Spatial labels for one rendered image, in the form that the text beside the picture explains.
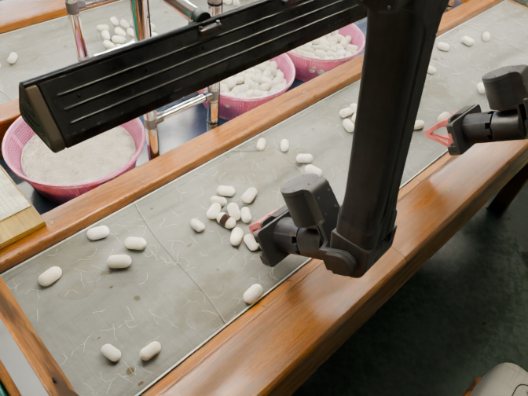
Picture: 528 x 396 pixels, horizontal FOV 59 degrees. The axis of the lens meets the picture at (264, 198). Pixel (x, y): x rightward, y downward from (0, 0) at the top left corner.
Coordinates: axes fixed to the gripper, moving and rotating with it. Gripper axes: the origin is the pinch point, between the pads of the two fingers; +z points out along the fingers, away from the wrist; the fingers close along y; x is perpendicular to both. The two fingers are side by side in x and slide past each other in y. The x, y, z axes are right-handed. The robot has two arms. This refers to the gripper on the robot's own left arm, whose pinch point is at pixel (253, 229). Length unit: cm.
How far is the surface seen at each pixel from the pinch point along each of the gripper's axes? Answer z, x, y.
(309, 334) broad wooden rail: -16.0, 12.2, 7.3
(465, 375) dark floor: 10, 89, -58
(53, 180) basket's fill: 29.7, -19.0, 19.6
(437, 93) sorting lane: 3, -1, -68
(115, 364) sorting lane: -1.7, 4.4, 30.7
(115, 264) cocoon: 7.7, -5.3, 21.9
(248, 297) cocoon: -7.1, 6.0, 9.8
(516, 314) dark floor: 8, 89, -91
